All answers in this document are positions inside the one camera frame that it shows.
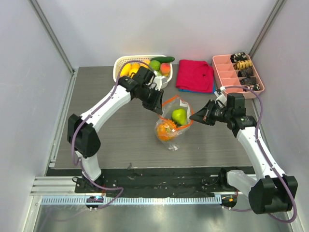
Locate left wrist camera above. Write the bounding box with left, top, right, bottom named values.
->
left=151, top=76, right=168, bottom=90

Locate green cucumber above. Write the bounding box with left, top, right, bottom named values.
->
left=151, top=56, right=175, bottom=63

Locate dark brown sock roll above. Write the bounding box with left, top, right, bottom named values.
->
left=238, top=67, right=254, bottom=77

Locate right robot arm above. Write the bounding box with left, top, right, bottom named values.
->
left=190, top=93, right=298, bottom=214

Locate white slotted cable duct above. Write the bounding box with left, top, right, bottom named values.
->
left=41, top=195, right=222, bottom=205

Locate red folded cloth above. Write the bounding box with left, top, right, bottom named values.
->
left=176, top=59, right=214, bottom=92

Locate green cabbage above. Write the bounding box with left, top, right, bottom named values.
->
left=154, top=71, right=168, bottom=76

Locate yellow mango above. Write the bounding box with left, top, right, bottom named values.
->
left=120, top=63, right=131, bottom=77

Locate dark floral sock roll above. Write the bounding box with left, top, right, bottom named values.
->
left=230, top=52, right=248, bottom=63

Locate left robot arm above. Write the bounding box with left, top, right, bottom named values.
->
left=67, top=67, right=166, bottom=193

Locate clear zip top bag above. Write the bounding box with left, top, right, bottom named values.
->
left=154, top=95, right=194, bottom=151

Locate yellow apple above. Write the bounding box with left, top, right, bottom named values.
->
left=128, top=63, right=140, bottom=78

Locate red peach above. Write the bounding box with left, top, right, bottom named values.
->
left=160, top=63, right=170, bottom=75

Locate yellow striped sock roll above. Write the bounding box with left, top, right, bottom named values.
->
left=233, top=60, right=253, bottom=70

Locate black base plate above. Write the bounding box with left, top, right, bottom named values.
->
left=47, top=166, right=254, bottom=198

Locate green pear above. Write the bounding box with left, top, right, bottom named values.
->
left=171, top=108, right=187, bottom=126

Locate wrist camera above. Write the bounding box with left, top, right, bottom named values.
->
left=151, top=76, right=168, bottom=90
left=214, top=86, right=227, bottom=106

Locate pink divided tray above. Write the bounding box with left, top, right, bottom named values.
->
left=212, top=54, right=265, bottom=95

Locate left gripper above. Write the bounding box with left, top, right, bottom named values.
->
left=138, top=86, right=163, bottom=115

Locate white plastic basket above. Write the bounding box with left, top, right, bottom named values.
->
left=113, top=55, right=175, bottom=89

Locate black pink sock roll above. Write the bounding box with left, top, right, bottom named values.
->
left=244, top=83, right=261, bottom=92

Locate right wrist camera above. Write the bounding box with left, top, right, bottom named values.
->
left=214, top=86, right=227, bottom=106

